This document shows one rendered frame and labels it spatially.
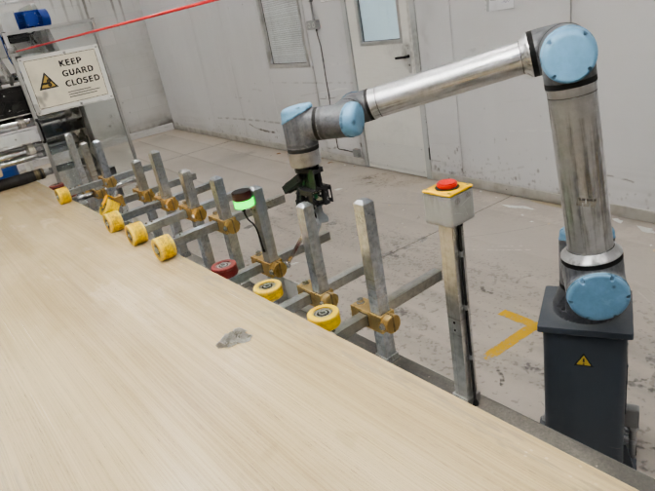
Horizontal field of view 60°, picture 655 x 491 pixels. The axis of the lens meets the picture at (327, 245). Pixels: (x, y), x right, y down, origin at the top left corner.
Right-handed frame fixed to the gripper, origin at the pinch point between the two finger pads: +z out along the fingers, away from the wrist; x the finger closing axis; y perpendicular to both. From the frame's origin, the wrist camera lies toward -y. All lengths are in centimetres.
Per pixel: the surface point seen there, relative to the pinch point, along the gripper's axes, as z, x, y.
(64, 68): -52, 9, -242
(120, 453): 8, -77, 37
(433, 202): -22, -12, 59
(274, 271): 12.9, -10.3, -11.5
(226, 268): 7.3, -23.6, -16.3
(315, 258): 3.4, -9.0, 10.9
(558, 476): 8, -32, 97
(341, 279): 16.0, 1.7, 6.6
